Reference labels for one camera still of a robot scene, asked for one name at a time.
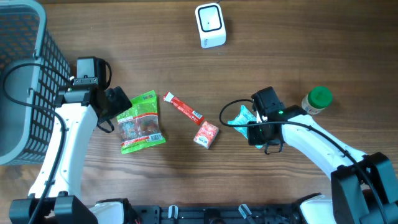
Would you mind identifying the red snack stick packet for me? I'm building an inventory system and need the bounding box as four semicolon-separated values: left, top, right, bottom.
163;91;204;126

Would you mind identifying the green gummy candy bag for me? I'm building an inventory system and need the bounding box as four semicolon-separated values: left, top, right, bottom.
117;90;166;154

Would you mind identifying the grey plastic mesh basket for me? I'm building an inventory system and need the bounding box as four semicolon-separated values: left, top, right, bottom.
1;1;71;166

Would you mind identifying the red small carton box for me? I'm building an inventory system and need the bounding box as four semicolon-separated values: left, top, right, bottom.
193;121;219;149

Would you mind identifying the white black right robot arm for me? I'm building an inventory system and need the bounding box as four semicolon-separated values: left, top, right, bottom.
248;87;397;223

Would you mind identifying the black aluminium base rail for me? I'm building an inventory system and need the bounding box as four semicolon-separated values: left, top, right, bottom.
121;203;306;224

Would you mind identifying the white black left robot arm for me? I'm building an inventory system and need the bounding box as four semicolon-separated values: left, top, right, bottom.
9;57;138;223

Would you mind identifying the white barcode scanner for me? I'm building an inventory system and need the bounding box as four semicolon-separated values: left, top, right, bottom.
195;2;226;49

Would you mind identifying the green lid spread jar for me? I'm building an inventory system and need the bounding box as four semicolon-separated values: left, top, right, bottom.
302;86;333;115

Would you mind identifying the teal wipes packet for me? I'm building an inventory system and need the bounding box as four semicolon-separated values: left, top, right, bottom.
227;105;256;139

